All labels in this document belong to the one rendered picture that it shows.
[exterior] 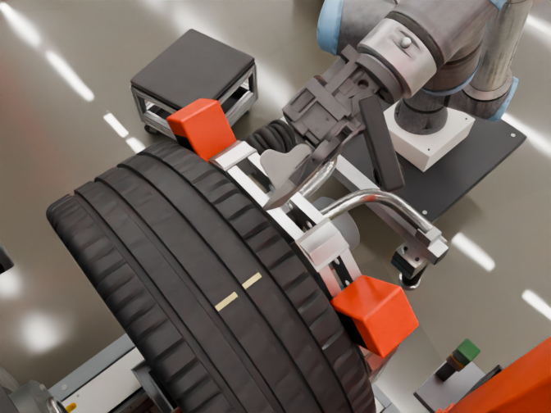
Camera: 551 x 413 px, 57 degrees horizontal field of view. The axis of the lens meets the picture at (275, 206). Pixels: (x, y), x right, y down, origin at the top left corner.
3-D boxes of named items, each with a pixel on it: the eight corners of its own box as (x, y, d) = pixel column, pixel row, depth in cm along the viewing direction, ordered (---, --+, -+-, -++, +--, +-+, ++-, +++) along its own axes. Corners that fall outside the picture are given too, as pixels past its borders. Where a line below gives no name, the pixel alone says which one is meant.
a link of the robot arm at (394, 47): (427, 82, 64) (445, 60, 55) (400, 110, 65) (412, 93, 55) (376, 34, 65) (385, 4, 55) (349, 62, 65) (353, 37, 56)
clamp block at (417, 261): (389, 262, 95) (394, 249, 91) (421, 235, 99) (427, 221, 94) (409, 281, 93) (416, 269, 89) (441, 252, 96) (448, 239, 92)
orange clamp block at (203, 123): (188, 163, 89) (164, 118, 85) (223, 141, 92) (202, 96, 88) (204, 170, 83) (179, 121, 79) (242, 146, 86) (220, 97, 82)
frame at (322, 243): (198, 251, 133) (158, 103, 87) (218, 237, 135) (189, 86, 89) (343, 419, 110) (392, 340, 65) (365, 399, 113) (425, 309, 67)
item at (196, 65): (204, 171, 219) (193, 117, 190) (141, 136, 230) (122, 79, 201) (260, 111, 238) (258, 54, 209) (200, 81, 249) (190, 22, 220)
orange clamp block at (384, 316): (325, 303, 73) (362, 319, 65) (362, 271, 76) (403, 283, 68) (344, 339, 76) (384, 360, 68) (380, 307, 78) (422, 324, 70)
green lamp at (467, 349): (450, 353, 114) (456, 348, 111) (462, 342, 115) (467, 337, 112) (464, 367, 112) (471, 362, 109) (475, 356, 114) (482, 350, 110)
